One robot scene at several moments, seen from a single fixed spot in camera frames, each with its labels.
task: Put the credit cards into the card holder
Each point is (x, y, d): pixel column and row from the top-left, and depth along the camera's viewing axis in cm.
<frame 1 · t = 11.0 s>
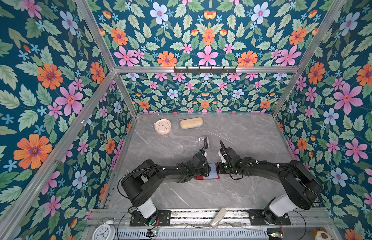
left hand: (213, 167, 86), fingers open
right hand: (215, 168, 89), fingers closed
pink round clock: (162, 126, 110), point 3 cm above the table
dark grey credit card: (205, 141, 99), point 6 cm above the table

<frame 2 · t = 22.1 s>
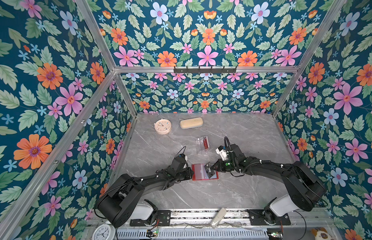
left hand: (196, 170, 86), fingers closed
right hand: (211, 167, 85), fingers closed
dark grey credit card: (210, 171, 87), point 4 cm above the table
the other named things where they were.

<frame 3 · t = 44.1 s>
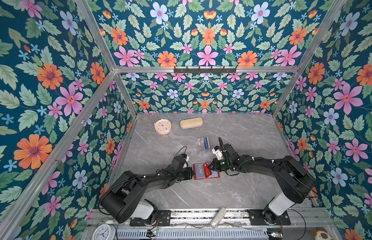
left hand: (197, 171, 86), fingers closed
right hand: (207, 166, 87), fingers closed
blue credit card: (206, 143, 99), point 5 cm above the table
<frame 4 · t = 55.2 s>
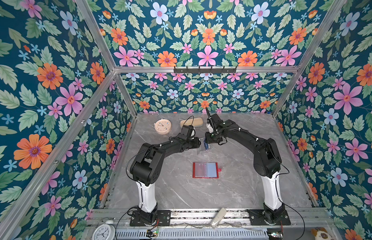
left hand: (202, 139, 95), fingers open
right hand: (207, 139, 95), fingers open
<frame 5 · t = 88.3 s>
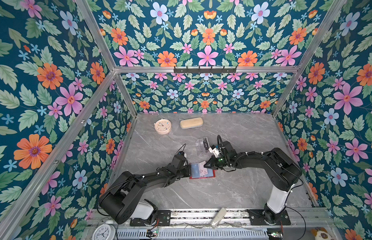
left hand: (193, 167, 88), fingers closed
right hand: (204, 165, 89), fingers closed
pink floral credit card: (203, 170, 89), point 3 cm above the table
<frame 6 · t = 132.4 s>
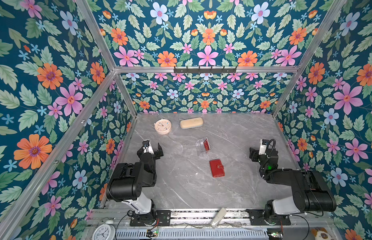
left hand: (151, 141, 89), fingers open
right hand: (256, 147, 93), fingers open
red card holder wallet: (217, 168, 92), on the table
red credit card: (206, 145, 97), point 6 cm above the table
